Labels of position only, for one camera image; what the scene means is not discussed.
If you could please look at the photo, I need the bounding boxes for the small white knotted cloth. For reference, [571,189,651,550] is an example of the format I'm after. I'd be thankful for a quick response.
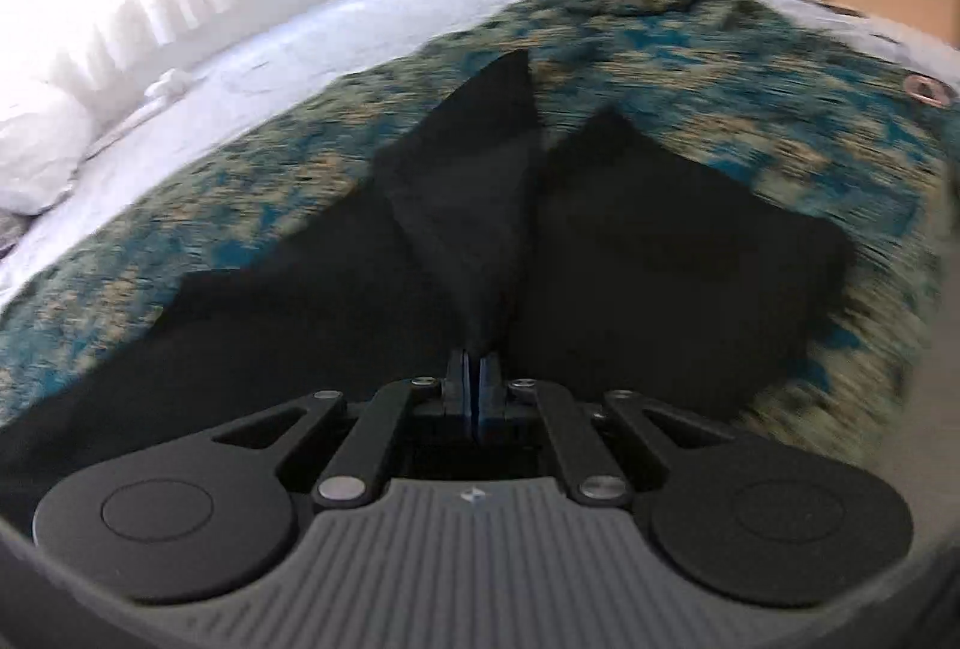
[142,68,188,99]

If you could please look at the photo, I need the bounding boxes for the black pants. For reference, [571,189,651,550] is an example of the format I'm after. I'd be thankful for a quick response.
[0,49,860,530]

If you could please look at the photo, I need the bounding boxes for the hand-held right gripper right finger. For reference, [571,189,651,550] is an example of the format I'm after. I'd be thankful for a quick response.
[475,351,743,511]

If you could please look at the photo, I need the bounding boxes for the teal beige patterned blanket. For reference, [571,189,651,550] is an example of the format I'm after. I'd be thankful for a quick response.
[0,0,960,515]

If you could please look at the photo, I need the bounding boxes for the white bed sheet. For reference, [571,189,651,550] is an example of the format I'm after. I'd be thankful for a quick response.
[0,0,960,313]

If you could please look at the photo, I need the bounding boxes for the white pillow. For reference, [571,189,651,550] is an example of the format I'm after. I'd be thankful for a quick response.
[0,79,102,215]

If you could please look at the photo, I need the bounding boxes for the small round metal thing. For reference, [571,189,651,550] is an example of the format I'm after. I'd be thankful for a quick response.
[904,73,957,109]

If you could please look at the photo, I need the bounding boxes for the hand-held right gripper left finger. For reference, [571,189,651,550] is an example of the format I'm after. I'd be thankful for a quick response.
[210,349,476,511]

